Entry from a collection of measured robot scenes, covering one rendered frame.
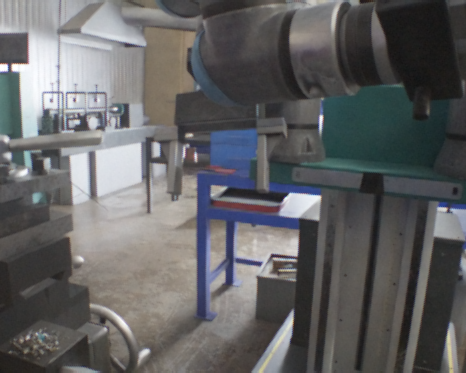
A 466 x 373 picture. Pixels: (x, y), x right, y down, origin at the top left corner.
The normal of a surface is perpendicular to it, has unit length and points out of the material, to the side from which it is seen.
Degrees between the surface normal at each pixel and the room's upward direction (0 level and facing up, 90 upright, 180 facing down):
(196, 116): 66
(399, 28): 149
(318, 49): 98
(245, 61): 99
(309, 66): 113
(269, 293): 90
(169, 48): 90
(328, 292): 90
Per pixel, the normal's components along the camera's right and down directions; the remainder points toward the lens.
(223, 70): -0.54, 0.37
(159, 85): -0.32, 0.18
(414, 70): -0.23, 0.92
